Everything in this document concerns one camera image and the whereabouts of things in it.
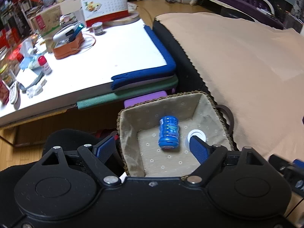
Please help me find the white round cap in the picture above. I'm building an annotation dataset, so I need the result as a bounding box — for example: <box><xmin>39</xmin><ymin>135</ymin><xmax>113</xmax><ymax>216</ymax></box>
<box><xmin>185</xmin><ymin>129</ymin><xmax>207</xmax><ymax>149</ymax></box>

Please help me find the green mat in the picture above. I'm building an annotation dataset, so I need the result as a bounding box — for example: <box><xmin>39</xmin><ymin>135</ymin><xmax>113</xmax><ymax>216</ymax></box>
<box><xmin>77</xmin><ymin>75</ymin><xmax>178</xmax><ymax>110</ymax></box>

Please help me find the blue folded mat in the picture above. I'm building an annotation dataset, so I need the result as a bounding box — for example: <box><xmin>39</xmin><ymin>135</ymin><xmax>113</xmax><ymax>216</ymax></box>
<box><xmin>111</xmin><ymin>25</ymin><xmax>176</xmax><ymax>90</ymax></box>

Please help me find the desk calendar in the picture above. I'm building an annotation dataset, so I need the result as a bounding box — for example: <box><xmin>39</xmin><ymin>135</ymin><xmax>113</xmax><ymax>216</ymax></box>
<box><xmin>81</xmin><ymin>0</ymin><xmax>129</xmax><ymax>27</ymax></box>

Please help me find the blue plastic bottle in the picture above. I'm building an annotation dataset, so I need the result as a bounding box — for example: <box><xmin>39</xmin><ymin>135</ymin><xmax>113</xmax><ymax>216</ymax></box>
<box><xmin>158</xmin><ymin>116</ymin><xmax>179</xmax><ymax>150</ymax></box>

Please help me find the orange leather tray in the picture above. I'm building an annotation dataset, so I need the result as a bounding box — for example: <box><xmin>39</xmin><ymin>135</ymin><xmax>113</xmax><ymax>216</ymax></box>
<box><xmin>53</xmin><ymin>32</ymin><xmax>85</xmax><ymax>60</ymax></box>

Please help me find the crumpled white tissue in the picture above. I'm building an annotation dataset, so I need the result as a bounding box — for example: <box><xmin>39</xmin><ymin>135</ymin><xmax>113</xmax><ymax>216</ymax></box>
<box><xmin>26</xmin><ymin>77</ymin><xmax>47</xmax><ymax>98</ymax></box>

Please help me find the purple block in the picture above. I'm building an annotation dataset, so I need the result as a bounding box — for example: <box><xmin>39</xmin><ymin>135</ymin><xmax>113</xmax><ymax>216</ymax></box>
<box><xmin>124</xmin><ymin>91</ymin><xmax>167</xmax><ymax>108</ymax></box>

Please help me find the beige blanket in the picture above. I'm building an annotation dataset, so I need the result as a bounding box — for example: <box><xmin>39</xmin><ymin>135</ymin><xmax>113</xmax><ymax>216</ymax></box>
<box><xmin>153</xmin><ymin>13</ymin><xmax>303</xmax><ymax>161</ymax></box>

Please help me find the red capped white bottle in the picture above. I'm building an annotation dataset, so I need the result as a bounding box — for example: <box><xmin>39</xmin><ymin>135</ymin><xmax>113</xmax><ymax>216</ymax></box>
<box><xmin>38</xmin><ymin>56</ymin><xmax>52</xmax><ymax>75</ymax></box>

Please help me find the small grey jar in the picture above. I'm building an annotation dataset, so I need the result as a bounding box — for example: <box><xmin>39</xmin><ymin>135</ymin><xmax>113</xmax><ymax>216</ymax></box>
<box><xmin>92</xmin><ymin>22</ymin><xmax>104</xmax><ymax>36</ymax></box>

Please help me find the wicker basket with fabric liner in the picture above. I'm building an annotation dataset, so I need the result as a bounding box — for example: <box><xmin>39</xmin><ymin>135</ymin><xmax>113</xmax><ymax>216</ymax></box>
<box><xmin>117</xmin><ymin>91</ymin><xmax>234</xmax><ymax>177</ymax></box>

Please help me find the white remote control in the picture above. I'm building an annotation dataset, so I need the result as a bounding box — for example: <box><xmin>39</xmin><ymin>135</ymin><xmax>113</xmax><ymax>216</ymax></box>
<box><xmin>9</xmin><ymin>81</ymin><xmax>19</xmax><ymax>105</ymax></box>

